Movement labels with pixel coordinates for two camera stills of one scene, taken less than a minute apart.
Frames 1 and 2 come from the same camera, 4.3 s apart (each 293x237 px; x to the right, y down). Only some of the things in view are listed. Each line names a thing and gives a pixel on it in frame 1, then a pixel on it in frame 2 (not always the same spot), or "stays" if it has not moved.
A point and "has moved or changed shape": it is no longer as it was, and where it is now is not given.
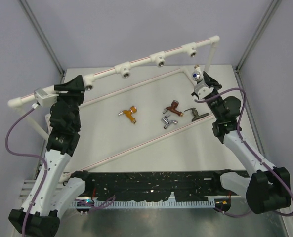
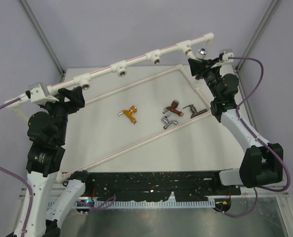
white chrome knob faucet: (197, 75) has moved or changed shape
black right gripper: (212, 82) → (198, 66)
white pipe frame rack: (124, 68) has moved or changed shape
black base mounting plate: (197, 184) stays
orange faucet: (129, 113) stays
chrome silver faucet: (165, 120) stays
